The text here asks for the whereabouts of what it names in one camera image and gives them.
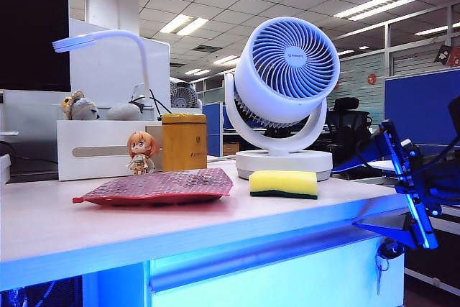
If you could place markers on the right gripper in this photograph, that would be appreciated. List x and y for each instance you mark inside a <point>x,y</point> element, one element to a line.
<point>409,184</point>

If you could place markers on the yellow green cleaning sponge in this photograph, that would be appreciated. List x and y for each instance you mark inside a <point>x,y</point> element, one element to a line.
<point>284,179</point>

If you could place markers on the white flat board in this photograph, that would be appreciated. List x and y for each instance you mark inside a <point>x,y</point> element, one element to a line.
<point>384,168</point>

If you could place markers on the keys with blue fob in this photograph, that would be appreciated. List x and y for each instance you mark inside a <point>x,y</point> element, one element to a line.
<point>390,249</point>

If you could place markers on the black aluminium flight case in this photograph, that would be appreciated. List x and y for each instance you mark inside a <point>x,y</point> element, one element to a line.
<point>438,249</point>

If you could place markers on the black office chair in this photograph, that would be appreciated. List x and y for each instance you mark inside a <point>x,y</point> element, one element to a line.
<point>346,120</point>

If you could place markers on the blue office partition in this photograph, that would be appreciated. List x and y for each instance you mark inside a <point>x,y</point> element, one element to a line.
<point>413,98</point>
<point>212,123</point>

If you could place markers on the white desk fan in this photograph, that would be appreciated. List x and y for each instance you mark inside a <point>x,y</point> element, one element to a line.
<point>287,55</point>

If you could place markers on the fluorescent ceiling light panel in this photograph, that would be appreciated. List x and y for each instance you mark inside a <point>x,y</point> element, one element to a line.
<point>183,24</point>
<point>373,6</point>

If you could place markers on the yellow bamboo canister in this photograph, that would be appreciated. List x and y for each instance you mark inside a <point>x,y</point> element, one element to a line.
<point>183,141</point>

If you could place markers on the red mesh zipper pouch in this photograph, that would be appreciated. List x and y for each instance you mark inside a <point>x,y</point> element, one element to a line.
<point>161,186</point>

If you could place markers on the small white background fan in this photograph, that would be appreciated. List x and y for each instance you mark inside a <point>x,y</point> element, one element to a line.
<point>183,93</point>

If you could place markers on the orange haired anime figurine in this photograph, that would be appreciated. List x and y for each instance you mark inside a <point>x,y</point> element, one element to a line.
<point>138,145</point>

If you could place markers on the white gooseneck desk lamp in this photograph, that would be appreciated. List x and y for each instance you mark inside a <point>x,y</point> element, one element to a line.
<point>142,51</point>

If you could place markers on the white tissue box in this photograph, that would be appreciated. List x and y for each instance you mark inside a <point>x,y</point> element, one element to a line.
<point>93,134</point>

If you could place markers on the white tall cabinet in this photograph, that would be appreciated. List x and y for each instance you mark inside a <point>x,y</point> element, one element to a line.
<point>108,69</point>

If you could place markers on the grey plush toy yellow flower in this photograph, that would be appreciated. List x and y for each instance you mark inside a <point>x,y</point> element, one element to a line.
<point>82,109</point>

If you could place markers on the white desk divider panel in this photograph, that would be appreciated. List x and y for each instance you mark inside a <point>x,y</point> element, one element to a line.
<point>28,123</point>

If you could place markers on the black monitor screen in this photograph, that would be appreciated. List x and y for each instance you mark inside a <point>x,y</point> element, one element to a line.
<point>32,26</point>

